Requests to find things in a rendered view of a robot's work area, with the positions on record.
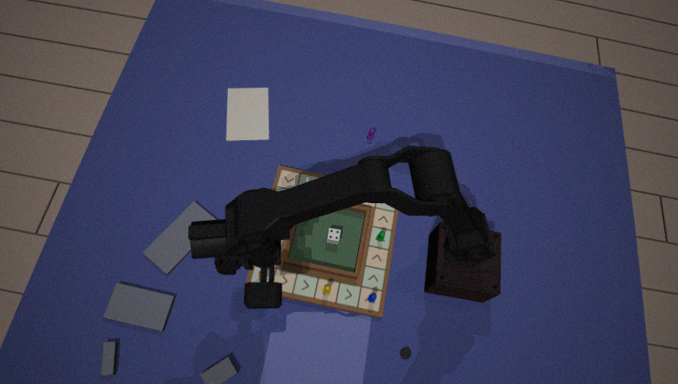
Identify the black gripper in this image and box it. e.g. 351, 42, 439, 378
243, 240, 282, 309

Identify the white die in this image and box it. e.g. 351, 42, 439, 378
327, 228, 341, 245

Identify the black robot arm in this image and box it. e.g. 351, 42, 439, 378
188, 146, 496, 274

